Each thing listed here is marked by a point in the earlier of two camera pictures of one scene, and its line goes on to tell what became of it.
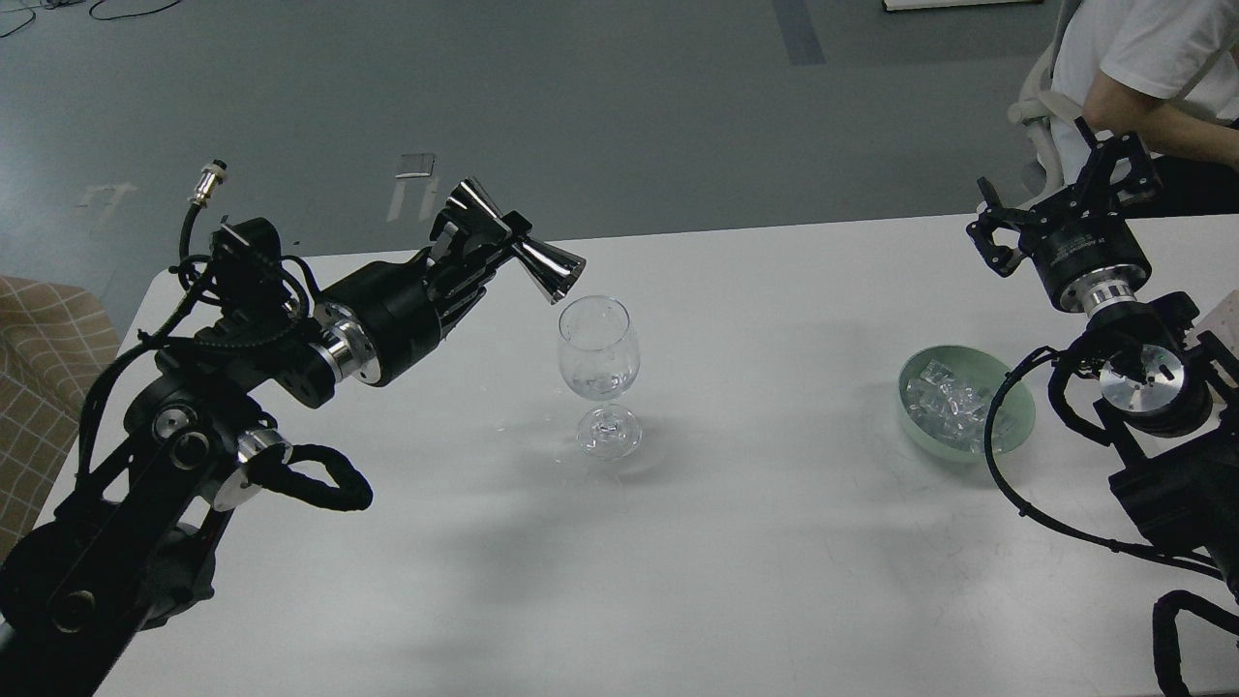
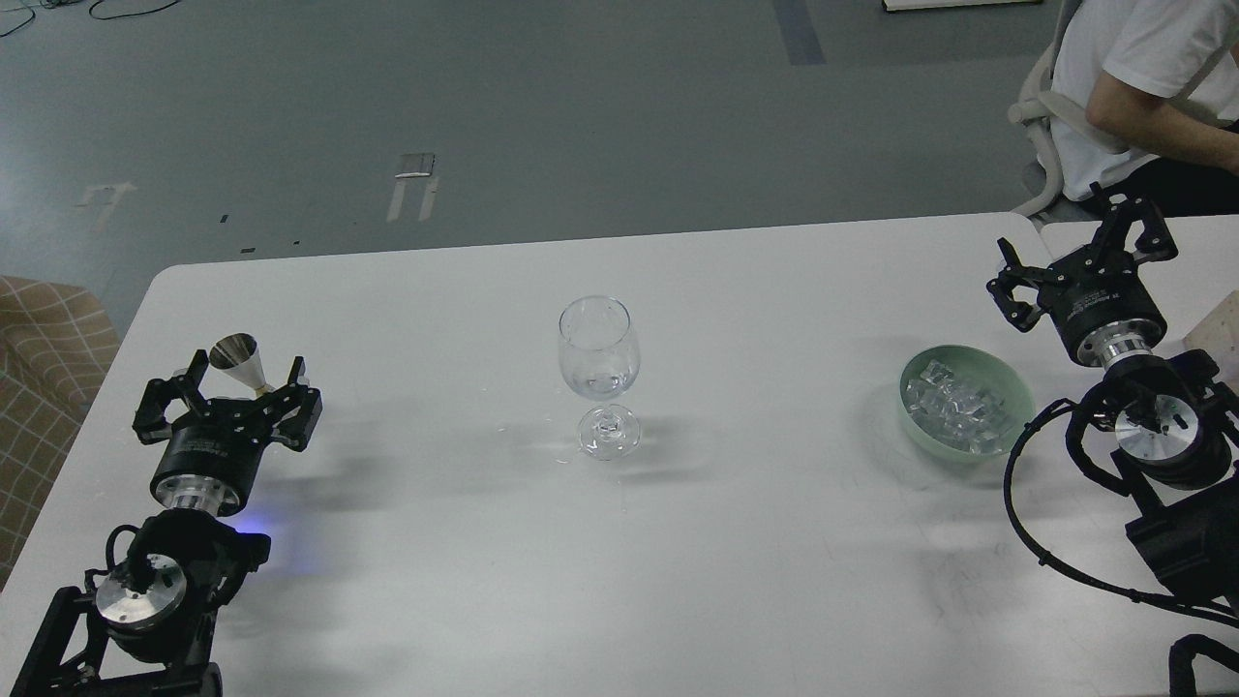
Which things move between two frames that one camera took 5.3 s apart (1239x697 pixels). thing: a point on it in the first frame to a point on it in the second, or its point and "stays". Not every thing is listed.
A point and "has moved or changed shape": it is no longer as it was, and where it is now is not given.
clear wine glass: (599, 360) stays
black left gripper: (396, 303) to (211, 453)
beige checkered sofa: (56, 346) stays
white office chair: (1037, 106) stays
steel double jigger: (553, 272) has moved or changed shape
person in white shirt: (1166, 71) stays
